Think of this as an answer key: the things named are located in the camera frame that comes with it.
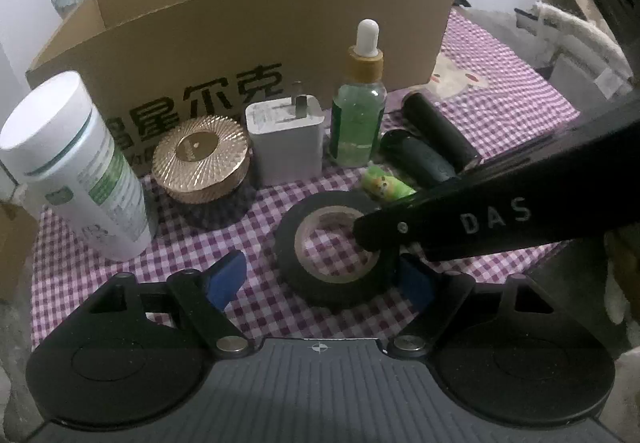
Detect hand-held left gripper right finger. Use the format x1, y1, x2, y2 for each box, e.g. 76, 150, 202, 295
388, 253, 564, 359

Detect black cylinder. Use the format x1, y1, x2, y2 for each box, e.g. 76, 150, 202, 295
402, 92, 483, 174
379, 129, 458, 188

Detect white cylindrical bottle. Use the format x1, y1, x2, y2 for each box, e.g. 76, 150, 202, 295
0, 72, 153, 260

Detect printed brown cardboard box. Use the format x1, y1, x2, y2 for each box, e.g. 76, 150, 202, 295
25, 0, 460, 178

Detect white charger plug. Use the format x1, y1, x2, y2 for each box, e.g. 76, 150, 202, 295
244, 82, 326, 187

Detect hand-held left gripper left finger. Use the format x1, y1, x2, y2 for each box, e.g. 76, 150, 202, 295
80, 250, 251, 359

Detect green dropper bottle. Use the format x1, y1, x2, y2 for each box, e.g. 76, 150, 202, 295
327, 19, 388, 168

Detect purple checkered tablecloth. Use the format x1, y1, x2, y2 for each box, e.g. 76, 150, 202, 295
30, 8, 583, 359

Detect gold ribbed lid jar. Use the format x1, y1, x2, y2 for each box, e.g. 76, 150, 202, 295
151, 117, 252, 204

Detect small green toy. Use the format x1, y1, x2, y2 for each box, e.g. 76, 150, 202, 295
362, 162, 417, 201

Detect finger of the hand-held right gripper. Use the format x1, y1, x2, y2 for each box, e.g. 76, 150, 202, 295
354, 195, 442, 255

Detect black tape roll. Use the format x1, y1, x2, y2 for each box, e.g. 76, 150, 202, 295
274, 191, 401, 309

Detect brown cardboard piece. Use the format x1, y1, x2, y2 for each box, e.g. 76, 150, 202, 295
0, 202, 37, 305

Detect white fluffy cloth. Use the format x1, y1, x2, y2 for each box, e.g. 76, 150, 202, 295
515, 0, 633, 98

